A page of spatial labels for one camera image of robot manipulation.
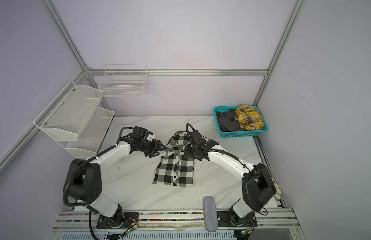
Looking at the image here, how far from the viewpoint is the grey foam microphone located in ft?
2.34

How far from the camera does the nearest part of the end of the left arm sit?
0.69 metres

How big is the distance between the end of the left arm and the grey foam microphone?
1.24 feet
